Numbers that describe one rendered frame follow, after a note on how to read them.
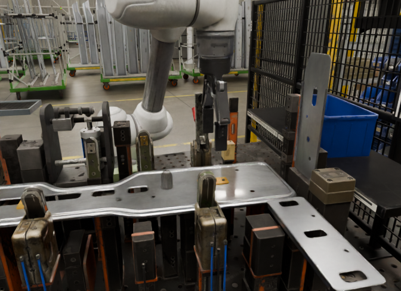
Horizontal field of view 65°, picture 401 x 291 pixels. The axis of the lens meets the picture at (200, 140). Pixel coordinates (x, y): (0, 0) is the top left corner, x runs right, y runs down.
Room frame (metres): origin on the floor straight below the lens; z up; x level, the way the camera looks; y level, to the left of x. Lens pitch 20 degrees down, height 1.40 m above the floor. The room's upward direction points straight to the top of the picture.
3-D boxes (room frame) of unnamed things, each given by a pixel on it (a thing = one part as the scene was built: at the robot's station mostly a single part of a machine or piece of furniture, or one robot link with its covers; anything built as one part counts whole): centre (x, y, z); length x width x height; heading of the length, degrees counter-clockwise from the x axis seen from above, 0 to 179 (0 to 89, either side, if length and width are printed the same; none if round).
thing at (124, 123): (0.94, 0.25, 0.91); 0.07 x 0.05 x 0.42; 12
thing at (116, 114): (1.47, 0.43, 0.92); 0.18 x 0.16 x 0.22; 122
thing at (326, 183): (0.70, -0.33, 0.88); 0.08 x 0.08 x 0.36; 12
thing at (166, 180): (0.75, 0.09, 1.02); 0.03 x 0.03 x 0.07
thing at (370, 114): (1.03, -0.42, 1.10); 0.30 x 0.17 x 0.13; 6
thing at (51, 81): (7.05, 3.53, 0.88); 1.91 x 1.00 x 1.76; 21
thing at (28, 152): (0.87, 0.49, 0.89); 0.13 x 0.11 x 0.38; 12
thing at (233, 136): (0.95, -0.10, 0.95); 0.03 x 0.01 x 0.50; 102
